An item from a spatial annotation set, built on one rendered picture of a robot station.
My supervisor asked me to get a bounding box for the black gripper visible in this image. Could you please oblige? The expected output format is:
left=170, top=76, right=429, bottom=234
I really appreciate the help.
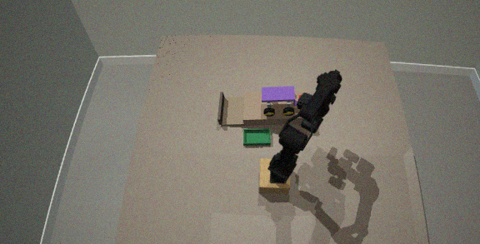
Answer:
left=301, top=95, right=336, bottom=133

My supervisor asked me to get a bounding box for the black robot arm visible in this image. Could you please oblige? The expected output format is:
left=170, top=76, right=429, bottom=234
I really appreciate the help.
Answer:
left=267, top=69, right=342, bottom=183

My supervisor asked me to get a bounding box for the green tray floor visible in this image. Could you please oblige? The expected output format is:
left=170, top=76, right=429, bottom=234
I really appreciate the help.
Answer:
left=244, top=132, right=270, bottom=143

